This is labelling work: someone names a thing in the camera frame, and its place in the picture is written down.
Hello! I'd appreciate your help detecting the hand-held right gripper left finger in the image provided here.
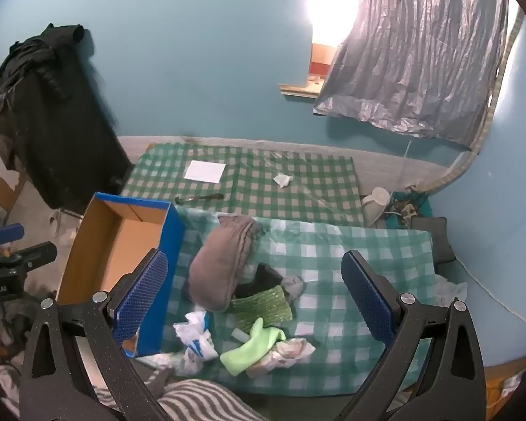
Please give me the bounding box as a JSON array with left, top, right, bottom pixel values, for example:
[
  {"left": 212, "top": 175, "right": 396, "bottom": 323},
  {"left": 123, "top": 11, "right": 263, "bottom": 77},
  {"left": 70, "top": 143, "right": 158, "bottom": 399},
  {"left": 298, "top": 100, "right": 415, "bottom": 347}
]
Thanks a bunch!
[{"left": 20, "top": 249, "right": 169, "bottom": 421}]

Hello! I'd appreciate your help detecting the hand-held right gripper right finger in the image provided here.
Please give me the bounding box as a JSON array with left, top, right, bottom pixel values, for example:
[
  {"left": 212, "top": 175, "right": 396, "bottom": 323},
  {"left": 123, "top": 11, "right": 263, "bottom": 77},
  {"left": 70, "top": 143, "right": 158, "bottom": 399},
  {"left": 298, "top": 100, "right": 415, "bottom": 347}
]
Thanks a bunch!
[{"left": 339, "top": 250, "right": 487, "bottom": 421}]

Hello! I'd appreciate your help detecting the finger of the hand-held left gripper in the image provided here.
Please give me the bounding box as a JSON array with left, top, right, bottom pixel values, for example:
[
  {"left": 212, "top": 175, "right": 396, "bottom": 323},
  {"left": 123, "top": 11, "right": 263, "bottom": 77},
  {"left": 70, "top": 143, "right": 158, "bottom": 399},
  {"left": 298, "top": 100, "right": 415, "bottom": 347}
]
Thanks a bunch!
[
  {"left": 0, "top": 223, "right": 25, "bottom": 247},
  {"left": 0, "top": 241, "right": 58, "bottom": 273}
]

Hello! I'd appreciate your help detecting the blue cardboard box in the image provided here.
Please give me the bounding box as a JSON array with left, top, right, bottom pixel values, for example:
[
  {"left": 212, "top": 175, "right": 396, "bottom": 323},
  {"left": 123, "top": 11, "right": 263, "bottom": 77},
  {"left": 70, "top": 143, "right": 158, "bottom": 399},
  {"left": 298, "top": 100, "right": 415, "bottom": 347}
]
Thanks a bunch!
[{"left": 55, "top": 192, "right": 186, "bottom": 358}]

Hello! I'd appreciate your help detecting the white and blue plastic bag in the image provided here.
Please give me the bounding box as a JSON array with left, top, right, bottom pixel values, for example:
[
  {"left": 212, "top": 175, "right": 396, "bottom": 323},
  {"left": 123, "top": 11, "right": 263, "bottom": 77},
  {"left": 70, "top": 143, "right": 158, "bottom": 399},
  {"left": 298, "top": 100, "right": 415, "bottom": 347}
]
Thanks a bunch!
[{"left": 173, "top": 310, "right": 220, "bottom": 362}]

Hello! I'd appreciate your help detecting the grey sock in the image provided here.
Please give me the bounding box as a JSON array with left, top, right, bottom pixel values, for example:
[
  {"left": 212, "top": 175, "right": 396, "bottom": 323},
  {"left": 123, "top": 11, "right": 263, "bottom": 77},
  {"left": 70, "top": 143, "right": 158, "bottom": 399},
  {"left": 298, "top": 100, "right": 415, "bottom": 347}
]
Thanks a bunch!
[{"left": 283, "top": 275, "right": 306, "bottom": 303}]

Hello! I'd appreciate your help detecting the printed cloth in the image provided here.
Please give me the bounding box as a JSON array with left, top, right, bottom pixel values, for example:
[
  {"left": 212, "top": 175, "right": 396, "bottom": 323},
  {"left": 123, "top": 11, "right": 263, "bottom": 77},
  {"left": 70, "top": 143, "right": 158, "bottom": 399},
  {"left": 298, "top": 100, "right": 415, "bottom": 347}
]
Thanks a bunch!
[{"left": 245, "top": 338, "right": 316, "bottom": 378}]

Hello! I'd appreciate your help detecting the sparkly green sponge cloth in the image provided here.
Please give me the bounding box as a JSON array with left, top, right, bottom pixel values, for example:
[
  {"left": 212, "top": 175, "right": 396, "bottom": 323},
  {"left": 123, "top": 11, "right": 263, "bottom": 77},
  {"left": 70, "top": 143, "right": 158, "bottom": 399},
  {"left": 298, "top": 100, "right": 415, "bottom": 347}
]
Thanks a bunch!
[{"left": 230, "top": 285, "right": 294, "bottom": 330}]

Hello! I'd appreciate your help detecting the light green cloth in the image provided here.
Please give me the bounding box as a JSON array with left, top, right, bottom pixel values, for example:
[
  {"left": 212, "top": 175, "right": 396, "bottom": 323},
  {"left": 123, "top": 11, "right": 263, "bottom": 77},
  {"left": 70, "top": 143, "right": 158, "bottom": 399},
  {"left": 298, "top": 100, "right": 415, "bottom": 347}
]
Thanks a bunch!
[{"left": 220, "top": 317, "right": 286, "bottom": 377}]

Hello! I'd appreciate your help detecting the teal checked tablecloth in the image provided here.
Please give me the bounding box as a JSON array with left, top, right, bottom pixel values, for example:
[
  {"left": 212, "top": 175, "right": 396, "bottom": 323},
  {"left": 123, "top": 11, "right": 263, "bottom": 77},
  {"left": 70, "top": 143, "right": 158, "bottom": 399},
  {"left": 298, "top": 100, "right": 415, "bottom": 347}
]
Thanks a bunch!
[{"left": 131, "top": 208, "right": 434, "bottom": 397}]

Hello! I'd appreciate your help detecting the crumpled white plastic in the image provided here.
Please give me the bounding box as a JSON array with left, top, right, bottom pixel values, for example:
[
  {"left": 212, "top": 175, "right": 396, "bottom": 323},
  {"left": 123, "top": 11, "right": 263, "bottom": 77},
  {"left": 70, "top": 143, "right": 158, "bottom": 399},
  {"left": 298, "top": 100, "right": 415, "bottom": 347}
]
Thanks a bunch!
[{"left": 434, "top": 274, "right": 469, "bottom": 308}]

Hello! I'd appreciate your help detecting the dark cushion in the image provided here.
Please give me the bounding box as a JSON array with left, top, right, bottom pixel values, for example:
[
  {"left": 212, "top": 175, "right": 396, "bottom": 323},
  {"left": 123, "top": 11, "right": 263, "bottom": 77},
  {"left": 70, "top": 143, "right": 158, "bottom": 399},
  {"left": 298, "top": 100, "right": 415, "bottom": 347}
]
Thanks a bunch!
[{"left": 410, "top": 216, "right": 457, "bottom": 264}]

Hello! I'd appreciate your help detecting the white pitcher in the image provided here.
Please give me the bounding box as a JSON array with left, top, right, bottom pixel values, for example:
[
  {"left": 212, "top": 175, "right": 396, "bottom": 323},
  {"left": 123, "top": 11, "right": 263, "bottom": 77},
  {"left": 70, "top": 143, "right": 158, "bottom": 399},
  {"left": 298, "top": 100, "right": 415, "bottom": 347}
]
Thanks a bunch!
[{"left": 362, "top": 187, "right": 393, "bottom": 226}]

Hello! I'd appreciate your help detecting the dark patterned cloth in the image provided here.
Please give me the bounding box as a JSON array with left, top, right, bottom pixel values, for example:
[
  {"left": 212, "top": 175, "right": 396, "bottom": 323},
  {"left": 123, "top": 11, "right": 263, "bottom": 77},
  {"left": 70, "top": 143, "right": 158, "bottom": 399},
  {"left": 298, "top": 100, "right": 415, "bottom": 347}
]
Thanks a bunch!
[{"left": 390, "top": 188, "right": 431, "bottom": 229}]

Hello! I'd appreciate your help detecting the black sock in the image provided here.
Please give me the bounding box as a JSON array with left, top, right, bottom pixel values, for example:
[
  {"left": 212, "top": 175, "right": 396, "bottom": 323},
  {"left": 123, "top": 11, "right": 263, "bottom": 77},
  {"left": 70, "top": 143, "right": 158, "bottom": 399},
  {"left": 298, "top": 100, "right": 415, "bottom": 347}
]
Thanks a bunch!
[{"left": 234, "top": 263, "right": 286, "bottom": 300}]

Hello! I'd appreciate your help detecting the dark slim tool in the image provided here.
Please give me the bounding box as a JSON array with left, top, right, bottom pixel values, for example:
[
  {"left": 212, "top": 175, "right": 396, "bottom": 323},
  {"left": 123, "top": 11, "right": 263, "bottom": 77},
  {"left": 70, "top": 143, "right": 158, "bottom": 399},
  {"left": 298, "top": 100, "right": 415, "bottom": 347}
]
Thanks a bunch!
[{"left": 175, "top": 193, "right": 225, "bottom": 203}]

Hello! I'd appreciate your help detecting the grey striped cloth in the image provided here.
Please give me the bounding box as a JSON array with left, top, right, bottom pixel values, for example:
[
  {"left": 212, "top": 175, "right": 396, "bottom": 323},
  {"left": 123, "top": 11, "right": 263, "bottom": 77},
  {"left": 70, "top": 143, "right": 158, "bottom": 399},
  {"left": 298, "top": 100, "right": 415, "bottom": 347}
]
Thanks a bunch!
[{"left": 92, "top": 379, "right": 268, "bottom": 421}]

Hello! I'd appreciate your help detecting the black hanging clothing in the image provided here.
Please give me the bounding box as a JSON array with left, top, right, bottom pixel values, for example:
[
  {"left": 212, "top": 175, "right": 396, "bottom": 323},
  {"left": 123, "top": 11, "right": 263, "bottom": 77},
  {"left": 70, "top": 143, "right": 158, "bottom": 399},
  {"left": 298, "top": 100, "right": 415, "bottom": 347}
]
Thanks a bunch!
[{"left": 0, "top": 23, "right": 132, "bottom": 211}]

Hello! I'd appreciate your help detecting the white paper sheet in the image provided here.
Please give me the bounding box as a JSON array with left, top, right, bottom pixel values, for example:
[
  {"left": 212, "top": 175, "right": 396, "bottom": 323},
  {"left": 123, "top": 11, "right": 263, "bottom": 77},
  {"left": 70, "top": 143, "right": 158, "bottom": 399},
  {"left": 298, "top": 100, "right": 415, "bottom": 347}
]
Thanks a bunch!
[{"left": 184, "top": 160, "right": 226, "bottom": 183}]

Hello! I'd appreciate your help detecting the wooden crate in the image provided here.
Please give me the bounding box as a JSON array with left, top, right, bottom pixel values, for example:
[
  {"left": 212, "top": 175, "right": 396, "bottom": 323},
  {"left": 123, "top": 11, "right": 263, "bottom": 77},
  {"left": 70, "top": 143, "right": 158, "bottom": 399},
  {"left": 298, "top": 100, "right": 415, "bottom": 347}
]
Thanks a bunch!
[{"left": 484, "top": 355, "right": 526, "bottom": 404}]

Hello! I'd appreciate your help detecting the green checked blanket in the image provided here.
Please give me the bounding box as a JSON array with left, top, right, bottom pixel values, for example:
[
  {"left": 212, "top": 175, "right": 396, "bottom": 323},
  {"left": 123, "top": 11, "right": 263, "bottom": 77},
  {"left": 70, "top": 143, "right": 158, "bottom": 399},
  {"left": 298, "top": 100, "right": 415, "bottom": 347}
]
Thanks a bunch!
[{"left": 120, "top": 142, "right": 364, "bottom": 229}]

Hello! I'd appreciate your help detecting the braided trim strip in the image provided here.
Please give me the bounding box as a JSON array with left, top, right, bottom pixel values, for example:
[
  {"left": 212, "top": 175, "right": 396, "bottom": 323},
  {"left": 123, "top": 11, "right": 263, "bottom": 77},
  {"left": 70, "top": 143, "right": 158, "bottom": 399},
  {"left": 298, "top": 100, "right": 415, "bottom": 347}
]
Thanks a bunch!
[{"left": 434, "top": 9, "right": 526, "bottom": 194}]

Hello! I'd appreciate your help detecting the wooden shelf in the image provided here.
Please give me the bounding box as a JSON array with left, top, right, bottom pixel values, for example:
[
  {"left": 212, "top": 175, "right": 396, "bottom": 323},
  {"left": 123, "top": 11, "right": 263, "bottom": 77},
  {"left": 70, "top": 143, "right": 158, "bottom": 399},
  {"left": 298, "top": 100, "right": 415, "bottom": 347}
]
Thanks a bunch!
[{"left": 279, "top": 82, "right": 325, "bottom": 99}]

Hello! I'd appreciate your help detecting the grey crinkled curtain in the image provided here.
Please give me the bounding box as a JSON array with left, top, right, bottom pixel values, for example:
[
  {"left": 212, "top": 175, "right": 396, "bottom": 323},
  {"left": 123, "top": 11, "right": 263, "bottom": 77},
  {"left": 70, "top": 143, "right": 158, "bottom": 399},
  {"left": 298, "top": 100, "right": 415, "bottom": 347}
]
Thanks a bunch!
[{"left": 313, "top": 0, "right": 509, "bottom": 147}]

